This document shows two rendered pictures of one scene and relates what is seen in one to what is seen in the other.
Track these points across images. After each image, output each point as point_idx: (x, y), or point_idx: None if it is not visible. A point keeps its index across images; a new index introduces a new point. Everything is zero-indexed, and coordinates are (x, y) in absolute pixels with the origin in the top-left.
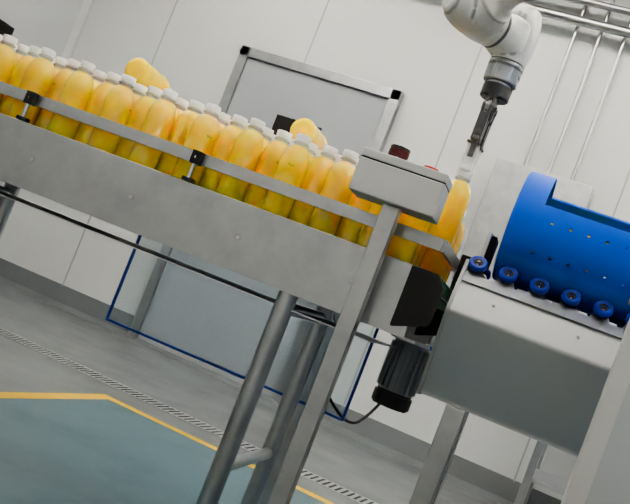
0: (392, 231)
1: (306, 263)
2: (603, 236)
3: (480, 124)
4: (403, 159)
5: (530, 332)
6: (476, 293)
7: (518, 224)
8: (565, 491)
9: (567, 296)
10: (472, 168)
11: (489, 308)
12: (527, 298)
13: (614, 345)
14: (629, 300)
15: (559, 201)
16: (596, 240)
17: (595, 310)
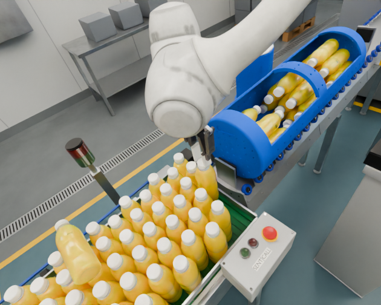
0: None
1: (213, 301)
2: (294, 129)
3: (211, 144)
4: (273, 262)
5: (276, 183)
6: (254, 198)
7: (265, 166)
8: (371, 239)
9: (280, 158)
10: (200, 154)
11: (261, 195)
12: (268, 175)
13: (296, 152)
14: None
15: (226, 109)
16: (293, 134)
17: (288, 150)
